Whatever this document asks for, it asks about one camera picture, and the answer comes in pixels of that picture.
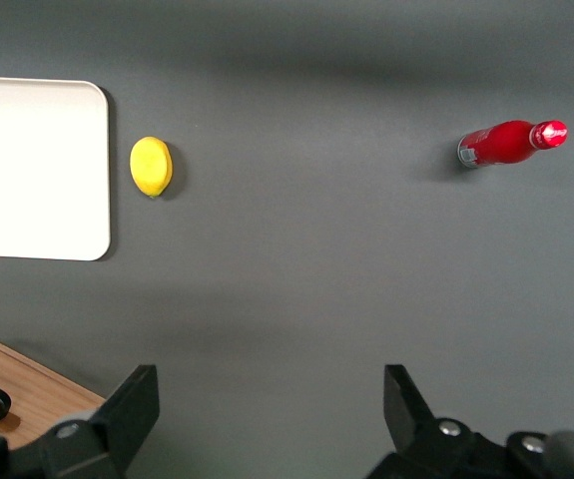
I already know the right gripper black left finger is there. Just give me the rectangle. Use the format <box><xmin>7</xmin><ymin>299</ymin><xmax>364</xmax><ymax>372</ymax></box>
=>
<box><xmin>11</xmin><ymin>363</ymin><xmax>161</xmax><ymax>479</ymax></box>

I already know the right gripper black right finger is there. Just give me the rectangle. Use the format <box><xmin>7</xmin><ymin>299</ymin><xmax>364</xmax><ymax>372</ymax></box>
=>
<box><xmin>365</xmin><ymin>363</ymin><xmax>510</xmax><ymax>479</ymax></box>

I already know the wooden drawer cabinet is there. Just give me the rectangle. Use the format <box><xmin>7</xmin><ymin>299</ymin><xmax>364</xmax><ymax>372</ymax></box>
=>
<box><xmin>0</xmin><ymin>326</ymin><xmax>107</xmax><ymax>443</ymax></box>

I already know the wooden drawer below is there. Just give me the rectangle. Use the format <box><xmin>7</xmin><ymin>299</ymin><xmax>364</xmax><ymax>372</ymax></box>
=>
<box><xmin>0</xmin><ymin>336</ymin><xmax>96</xmax><ymax>443</ymax></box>

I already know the yellow lemon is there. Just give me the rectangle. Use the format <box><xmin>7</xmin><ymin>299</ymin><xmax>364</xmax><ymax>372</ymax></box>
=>
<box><xmin>129</xmin><ymin>136</ymin><xmax>174</xmax><ymax>200</ymax></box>

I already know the white rectangular tray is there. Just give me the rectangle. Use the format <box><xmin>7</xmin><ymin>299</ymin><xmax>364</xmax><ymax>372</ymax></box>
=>
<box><xmin>0</xmin><ymin>75</ymin><xmax>112</xmax><ymax>262</ymax></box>

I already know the red bottle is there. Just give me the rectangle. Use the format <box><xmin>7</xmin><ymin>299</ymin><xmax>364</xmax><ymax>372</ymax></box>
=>
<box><xmin>456</xmin><ymin>118</ymin><xmax>569</xmax><ymax>170</ymax></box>

